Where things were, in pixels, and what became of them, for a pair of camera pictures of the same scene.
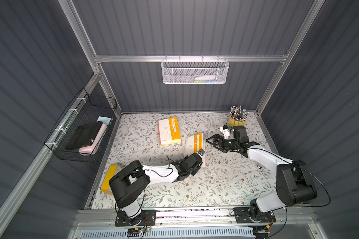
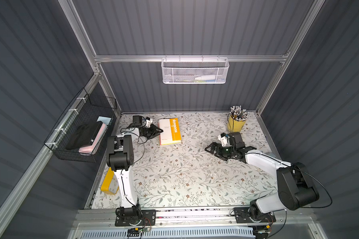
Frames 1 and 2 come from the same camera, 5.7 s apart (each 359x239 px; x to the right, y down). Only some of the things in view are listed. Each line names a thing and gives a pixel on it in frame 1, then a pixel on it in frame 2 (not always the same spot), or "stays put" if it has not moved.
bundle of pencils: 238,114 stays put
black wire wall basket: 81,133 stays put
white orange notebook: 195,144 -> 171,133
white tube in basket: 205,77 stays put
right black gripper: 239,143 -> 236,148
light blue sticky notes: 105,120 stays put
